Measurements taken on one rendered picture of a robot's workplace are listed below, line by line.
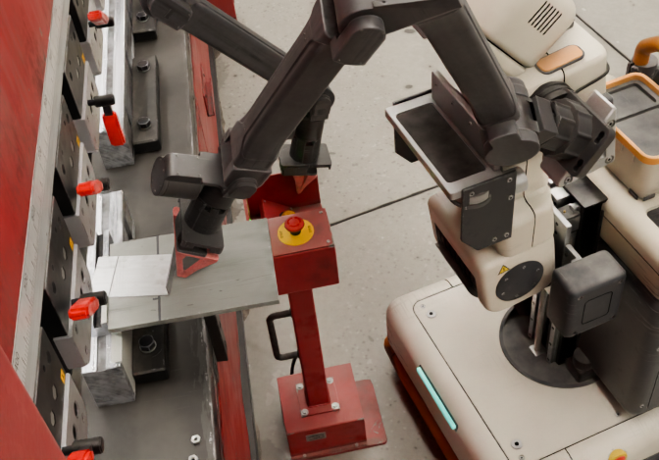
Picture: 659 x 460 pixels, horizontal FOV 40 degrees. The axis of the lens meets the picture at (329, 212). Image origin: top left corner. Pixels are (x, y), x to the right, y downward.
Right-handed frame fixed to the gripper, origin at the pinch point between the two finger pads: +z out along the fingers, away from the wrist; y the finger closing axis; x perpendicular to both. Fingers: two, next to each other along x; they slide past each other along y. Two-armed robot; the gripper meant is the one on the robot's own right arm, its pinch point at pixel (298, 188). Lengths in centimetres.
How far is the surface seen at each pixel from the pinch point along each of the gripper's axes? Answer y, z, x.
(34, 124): 46, -53, 45
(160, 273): 30.1, -13.9, 33.7
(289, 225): 3.6, -0.1, 10.4
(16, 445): 40, -106, 121
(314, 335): -6.7, 38.5, 8.0
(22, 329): 46, -50, 73
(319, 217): -3.1, 1.4, 7.1
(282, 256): 5.3, 3.9, 14.9
